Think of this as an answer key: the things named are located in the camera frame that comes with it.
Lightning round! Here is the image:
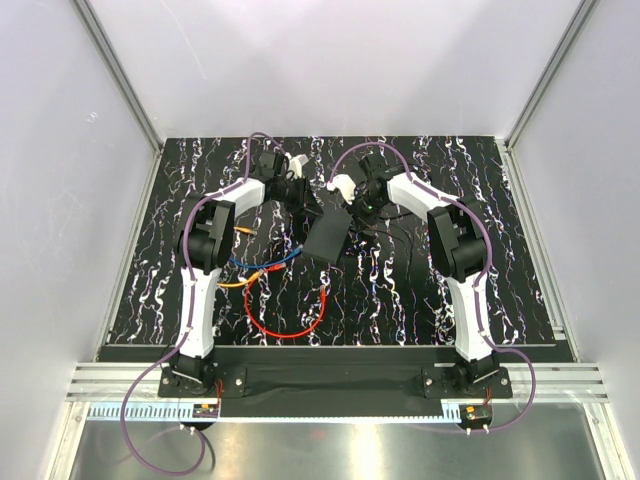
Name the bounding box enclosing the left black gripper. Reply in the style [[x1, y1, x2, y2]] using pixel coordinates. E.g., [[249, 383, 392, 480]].
[[276, 176, 325, 219]]

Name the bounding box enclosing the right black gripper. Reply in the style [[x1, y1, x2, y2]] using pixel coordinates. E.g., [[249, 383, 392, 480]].
[[340, 189, 385, 233]]

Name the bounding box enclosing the black power adapter with cord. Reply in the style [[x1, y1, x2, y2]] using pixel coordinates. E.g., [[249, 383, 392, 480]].
[[344, 154, 414, 282]]

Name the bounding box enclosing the black network switch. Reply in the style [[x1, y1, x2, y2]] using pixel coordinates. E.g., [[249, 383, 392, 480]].
[[301, 209, 352, 264]]

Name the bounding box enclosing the blue ethernet cable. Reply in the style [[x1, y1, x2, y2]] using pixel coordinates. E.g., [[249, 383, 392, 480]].
[[228, 244, 306, 270]]

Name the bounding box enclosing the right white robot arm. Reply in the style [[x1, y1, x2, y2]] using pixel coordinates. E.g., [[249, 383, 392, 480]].
[[348, 155, 499, 397]]

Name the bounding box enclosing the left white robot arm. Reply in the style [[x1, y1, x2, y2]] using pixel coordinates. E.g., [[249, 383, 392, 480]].
[[166, 151, 322, 396]]

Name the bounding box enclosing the left small connector board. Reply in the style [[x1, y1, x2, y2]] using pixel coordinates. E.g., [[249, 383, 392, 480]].
[[192, 403, 220, 419]]

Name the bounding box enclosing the small connector board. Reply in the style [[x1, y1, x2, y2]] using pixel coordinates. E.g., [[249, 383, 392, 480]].
[[461, 404, 493, 424], [192, 403, 220, 419]]

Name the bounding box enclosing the right small connector board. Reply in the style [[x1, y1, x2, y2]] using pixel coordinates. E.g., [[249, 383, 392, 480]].
[[461, 404, 493, 424]]

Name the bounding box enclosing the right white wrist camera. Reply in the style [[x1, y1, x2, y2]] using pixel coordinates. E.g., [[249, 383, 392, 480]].
[[326, 174, 356, 205]]

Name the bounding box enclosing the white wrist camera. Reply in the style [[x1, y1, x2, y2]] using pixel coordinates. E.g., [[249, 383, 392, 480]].
[[285, 154, 309, 179], [326, 174, 356, 205]]

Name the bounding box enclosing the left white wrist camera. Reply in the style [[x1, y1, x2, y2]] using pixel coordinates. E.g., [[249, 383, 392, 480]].
[[285, 154, 309, 179]]

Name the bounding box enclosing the red ethernet cable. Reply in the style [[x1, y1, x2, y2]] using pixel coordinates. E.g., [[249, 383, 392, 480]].
[[243, 263, 329, 339]]

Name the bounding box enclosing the orange ethernet cable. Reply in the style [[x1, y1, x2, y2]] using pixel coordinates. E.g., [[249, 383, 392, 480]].
[[217, 226, 266, 289]]

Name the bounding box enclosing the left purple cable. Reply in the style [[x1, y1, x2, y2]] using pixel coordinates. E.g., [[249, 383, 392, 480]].
[[119, 131, 291, 476]]

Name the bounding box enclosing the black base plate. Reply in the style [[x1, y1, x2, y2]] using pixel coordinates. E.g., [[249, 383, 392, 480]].
[[158, 346, 513, 400]]

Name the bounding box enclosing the left aluminium frame post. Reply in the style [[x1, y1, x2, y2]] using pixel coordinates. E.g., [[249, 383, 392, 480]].
[[70, 0, 164, 154]]

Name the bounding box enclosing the aluminium frame post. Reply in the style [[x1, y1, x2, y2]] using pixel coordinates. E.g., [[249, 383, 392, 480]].
[[70, 0, 164, 154], [504, 0, 599, 150]]

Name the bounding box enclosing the right aluminium frame post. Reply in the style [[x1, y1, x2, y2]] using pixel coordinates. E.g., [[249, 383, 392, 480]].
[[504, 0, 599, 150]]

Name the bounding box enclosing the aluminium front rail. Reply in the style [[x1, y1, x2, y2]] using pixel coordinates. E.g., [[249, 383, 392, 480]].
[[66, 363, 607, 402]]

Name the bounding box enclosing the white slotted cable duct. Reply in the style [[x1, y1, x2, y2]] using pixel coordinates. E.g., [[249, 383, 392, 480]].
[[88, 401, 461, 424]]

